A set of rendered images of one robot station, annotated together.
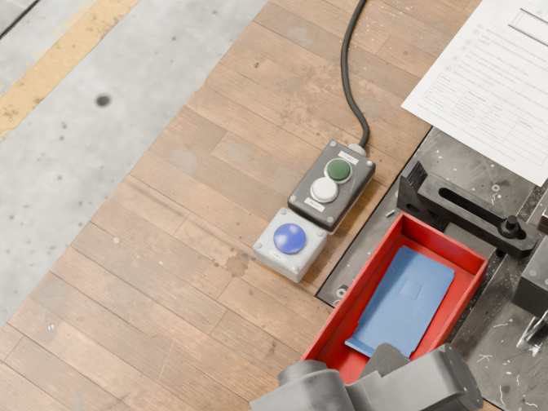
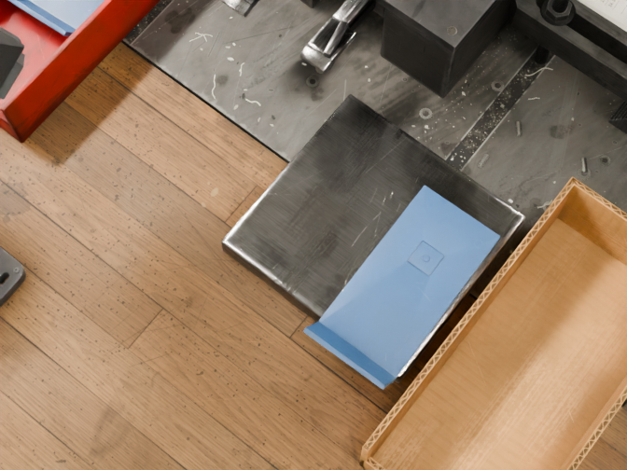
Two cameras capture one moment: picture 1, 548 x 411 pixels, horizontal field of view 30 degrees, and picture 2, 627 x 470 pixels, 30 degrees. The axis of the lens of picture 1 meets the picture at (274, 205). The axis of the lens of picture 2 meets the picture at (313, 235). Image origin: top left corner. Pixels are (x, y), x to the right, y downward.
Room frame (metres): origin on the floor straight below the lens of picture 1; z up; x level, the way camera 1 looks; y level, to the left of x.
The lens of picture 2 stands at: (-0.15, -0.30, 1.75)
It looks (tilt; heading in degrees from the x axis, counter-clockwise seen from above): 70 degrees down; 358
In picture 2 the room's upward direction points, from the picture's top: 1 degrees counter-clockwise
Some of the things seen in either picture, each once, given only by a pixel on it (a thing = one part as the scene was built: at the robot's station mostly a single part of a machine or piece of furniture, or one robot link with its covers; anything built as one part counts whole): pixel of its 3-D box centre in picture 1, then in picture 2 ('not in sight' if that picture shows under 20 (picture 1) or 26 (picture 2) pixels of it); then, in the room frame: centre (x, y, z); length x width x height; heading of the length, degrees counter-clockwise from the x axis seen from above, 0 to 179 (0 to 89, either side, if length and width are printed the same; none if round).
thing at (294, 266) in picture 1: (290, 249); not in sight; (0.51, -0.01, 0.90); 0.07 x 0.07 x 0.06; 49
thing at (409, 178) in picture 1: (426, 195); not in sight; (0.54, -0.19, 0.95); 0.06 x 0.03 x 0.09; 49
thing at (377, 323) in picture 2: not in sight; (404, 283); (0.11, -0.37, 0.93); 0.15 x 0.07 x 0.03; 141
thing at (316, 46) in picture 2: not in sight; (342, 29); (0.29, -0.34, 0.98); 0.07 x 0.02 x 0.01; 139
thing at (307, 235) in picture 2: not in sight; (373, 233); (0.16, -0.35, 0.91); 0.17 x 0.16 x 0.02; 49
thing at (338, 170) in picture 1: (338, 172); not in sight; (0.59, -0.09, 0.93); 0.03 x 0.03 x 0.02
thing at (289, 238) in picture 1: (289, 240); not in sight; (0.51, -0.01, 0.93); 0.04 x 0.04 x 0.02
